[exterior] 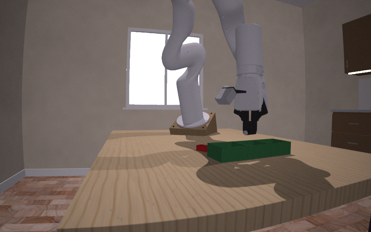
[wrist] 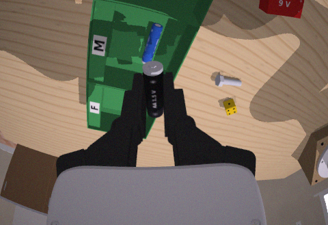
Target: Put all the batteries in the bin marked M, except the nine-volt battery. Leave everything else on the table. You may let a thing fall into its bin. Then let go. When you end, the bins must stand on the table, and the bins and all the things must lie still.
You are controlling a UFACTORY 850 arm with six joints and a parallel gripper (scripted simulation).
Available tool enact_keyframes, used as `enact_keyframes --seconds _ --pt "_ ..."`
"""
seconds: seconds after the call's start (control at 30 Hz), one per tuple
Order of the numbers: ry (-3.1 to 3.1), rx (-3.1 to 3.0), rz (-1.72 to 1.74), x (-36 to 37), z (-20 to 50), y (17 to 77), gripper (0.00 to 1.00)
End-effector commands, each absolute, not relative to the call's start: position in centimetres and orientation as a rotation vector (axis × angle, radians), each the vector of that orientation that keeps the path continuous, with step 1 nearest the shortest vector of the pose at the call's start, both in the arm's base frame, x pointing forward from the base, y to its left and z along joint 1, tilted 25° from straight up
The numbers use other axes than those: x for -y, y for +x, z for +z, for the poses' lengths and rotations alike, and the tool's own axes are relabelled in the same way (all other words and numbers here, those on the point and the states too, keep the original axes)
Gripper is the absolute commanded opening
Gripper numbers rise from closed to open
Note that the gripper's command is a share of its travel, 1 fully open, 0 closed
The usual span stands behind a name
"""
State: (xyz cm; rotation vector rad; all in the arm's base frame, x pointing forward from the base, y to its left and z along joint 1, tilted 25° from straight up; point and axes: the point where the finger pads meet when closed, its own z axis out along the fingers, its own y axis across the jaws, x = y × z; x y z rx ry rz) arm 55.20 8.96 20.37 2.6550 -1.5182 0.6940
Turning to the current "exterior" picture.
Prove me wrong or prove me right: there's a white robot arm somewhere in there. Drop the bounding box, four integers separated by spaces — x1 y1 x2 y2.
161 0 265 128

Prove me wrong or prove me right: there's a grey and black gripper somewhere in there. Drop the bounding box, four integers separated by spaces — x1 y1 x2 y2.
234 75 268 135

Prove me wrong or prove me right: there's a red nine-volt battery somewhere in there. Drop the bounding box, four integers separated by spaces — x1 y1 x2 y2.
196 144 207 152

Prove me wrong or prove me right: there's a green three-compartment bin rack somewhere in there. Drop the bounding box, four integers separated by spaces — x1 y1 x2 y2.
207 139 291 163

